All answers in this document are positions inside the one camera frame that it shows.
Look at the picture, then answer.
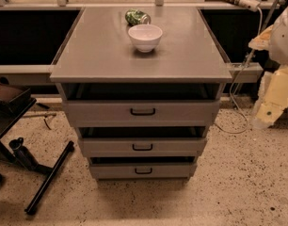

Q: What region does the grey drawer cabinet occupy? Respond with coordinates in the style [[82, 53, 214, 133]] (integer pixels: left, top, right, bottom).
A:
[[51, 7, 232, 180]]

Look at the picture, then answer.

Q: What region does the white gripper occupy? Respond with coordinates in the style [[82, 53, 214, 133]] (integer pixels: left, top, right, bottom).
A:
[[251, 66, 288, 129]]

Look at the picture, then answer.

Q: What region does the white cable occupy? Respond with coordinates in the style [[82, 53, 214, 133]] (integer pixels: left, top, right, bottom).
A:
[[213, 7, 264, 135]]

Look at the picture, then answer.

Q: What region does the white ceramic bowl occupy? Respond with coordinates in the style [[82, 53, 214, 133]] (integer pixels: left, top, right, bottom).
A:
[[128, 24, 163, 53]]

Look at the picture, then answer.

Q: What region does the grey rail frame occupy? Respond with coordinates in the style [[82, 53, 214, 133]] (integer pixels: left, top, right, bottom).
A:
[[0, 2, 281, 85]]

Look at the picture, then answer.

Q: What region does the grey drawer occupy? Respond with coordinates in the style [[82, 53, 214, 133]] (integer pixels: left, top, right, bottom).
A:
[[78, 137, 207, 157], [62, 100, 219, 127], [89, 163, 197, 180]]

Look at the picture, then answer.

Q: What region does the grey bottom drawer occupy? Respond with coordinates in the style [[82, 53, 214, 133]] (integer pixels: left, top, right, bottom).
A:
[[89, 163, 197, 180]]

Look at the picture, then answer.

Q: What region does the dark tray on stand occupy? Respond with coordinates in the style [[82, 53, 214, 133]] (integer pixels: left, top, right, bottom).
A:
[[0, 78, 36, 138]]

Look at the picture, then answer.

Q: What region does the grey top drawer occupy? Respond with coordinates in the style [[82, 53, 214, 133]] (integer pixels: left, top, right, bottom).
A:
[[62, 100, 219, 127]]

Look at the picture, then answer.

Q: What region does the grey middle drawer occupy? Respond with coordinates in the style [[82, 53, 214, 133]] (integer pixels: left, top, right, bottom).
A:
[[78, 137, 207, 157]]

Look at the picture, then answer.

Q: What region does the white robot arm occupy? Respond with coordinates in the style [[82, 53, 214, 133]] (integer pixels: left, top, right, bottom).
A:
[[248, 7, 288, 129]]

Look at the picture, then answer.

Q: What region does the black stand base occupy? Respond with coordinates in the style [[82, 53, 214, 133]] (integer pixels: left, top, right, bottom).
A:
[[0, 137, 74, 216]]

